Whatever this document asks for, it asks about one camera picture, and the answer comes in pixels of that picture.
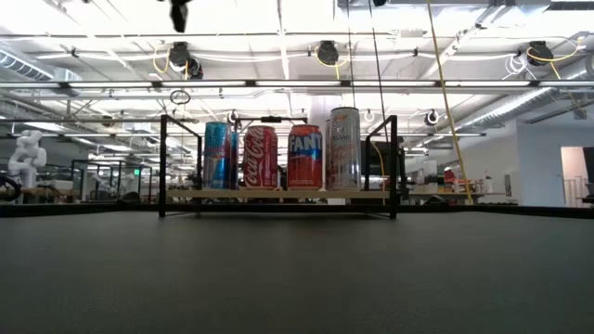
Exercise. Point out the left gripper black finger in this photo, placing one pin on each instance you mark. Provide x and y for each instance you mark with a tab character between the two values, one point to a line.
179	16

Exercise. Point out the black frame wooden shelf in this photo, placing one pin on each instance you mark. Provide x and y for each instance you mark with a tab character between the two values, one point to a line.
393	162

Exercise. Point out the orange Fanta can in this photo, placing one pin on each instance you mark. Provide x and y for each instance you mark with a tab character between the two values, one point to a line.
305	162

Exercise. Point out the long ceiling light rail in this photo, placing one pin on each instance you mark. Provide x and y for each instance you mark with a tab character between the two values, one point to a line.
487	83

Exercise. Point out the black monitor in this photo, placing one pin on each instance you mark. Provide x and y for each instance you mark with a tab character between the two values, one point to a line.
375	162

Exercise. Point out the black rounded object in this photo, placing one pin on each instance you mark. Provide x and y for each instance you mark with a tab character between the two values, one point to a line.
436	200

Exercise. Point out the red Coca-Cola can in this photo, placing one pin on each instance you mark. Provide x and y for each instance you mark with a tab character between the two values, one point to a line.
260	158

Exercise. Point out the small black ceiling reel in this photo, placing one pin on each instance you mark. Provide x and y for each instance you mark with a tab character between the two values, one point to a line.
431	117

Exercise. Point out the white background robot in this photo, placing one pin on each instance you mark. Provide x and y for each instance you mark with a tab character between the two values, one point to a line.
28	155

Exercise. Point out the red background item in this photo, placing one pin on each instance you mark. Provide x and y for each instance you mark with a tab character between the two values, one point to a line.
450	175

